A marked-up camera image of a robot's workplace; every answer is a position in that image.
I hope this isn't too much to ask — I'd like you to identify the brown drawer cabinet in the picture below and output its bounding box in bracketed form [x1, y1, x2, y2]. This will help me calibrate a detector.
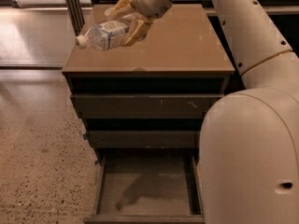
[62, 4, 235, 224]

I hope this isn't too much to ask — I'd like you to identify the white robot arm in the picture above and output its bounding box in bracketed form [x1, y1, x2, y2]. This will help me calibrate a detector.
[107, 0, 299, 224]

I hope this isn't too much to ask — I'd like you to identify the metal window frame post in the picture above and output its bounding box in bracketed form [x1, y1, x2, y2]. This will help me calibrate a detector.
[65, 0, 85, 36]

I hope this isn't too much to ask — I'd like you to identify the top drawer front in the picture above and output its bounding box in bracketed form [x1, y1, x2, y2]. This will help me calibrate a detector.
[71, 94, 222, 119]

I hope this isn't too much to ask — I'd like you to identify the white ceramic bowl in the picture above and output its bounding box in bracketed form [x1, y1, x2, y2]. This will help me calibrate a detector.
[105, 7, 114, 17]

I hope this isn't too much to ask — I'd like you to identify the middle drawer front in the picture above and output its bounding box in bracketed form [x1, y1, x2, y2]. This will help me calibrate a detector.
[86, 131, 199, 149]

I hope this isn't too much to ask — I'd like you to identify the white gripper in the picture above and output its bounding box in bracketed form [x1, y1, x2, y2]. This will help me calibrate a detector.
[107, 0, 172, 47]

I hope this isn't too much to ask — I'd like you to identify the open bottom drawer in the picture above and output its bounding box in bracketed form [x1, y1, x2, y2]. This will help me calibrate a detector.
[83, 154, 206, 224]

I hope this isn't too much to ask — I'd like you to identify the clear blue-labelled plastic bottle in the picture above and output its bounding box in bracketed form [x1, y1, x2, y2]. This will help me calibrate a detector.
[75, 16, 132, 51]

